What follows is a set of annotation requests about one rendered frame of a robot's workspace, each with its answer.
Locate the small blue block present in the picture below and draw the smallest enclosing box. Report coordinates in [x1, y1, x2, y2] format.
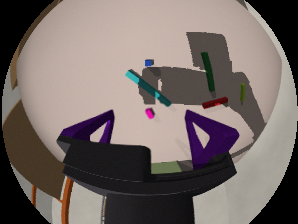
[145, 60, 151, 66]

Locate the lime green rod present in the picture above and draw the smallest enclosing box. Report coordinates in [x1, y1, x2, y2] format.
[240, 83, 245, 102]

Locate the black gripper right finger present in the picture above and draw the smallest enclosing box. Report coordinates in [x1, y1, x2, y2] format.
[185, 109, 239, 170]

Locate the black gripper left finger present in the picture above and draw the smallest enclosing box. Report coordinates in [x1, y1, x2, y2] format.
[60, 110, 115, 143]

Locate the turquoise rod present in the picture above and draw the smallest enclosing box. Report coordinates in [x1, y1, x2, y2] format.
[125, 70, 171, 107]

